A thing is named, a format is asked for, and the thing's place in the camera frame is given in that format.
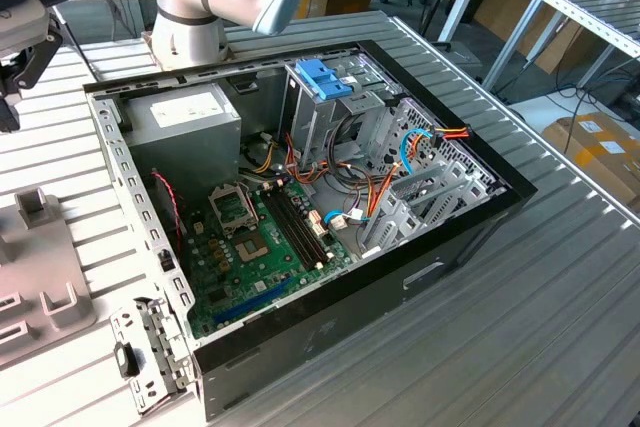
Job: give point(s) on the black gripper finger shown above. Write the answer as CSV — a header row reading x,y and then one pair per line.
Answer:
x,y
37,64

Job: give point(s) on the grey metal disk bay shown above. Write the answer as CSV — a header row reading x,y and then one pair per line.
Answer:
x,y
387,219

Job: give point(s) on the grey power supply unit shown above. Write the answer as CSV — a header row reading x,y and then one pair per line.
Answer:
x,y
185,147

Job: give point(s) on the grey parts rack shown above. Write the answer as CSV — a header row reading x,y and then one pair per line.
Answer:
x,y
35,257

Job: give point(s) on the black case fan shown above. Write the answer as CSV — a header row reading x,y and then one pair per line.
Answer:
x,y
167,217

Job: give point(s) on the metal drive cage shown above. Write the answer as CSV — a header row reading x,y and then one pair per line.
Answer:
x,y
310,132

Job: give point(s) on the CPU socket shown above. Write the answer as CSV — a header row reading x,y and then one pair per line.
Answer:
x,y
252,247

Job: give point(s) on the blue plastic drive latch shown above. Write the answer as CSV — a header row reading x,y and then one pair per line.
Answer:
x,y
320,79

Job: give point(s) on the green motherboard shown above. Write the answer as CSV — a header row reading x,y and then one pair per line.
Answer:
x,y
235,279

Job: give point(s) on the black RAM slot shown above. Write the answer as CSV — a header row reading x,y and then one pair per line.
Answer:
x,y
304,224
292,229

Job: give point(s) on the blue expansion slot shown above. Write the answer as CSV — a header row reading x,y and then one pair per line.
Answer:
x,y
255,299

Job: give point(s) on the white board connector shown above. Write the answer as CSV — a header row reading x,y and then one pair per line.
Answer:
x,y
317,226

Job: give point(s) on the open black PC case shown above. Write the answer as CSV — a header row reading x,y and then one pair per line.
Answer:
x,y
350,327

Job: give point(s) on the brown cardboard sheet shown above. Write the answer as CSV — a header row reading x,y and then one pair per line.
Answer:
x,y
500,12

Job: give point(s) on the labelled cardboard box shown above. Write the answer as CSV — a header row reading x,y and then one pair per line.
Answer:
x,y
590,157

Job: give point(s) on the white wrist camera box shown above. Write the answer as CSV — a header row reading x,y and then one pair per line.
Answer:
x,y
22,24

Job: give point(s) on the small black case switch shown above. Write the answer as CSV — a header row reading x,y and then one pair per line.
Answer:
x,y
165,259

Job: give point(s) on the black bracket latch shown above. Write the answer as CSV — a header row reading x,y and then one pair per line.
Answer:
x,y
125,359

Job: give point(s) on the metal card retention bracket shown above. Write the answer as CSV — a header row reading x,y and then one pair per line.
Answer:
x,y
160,347

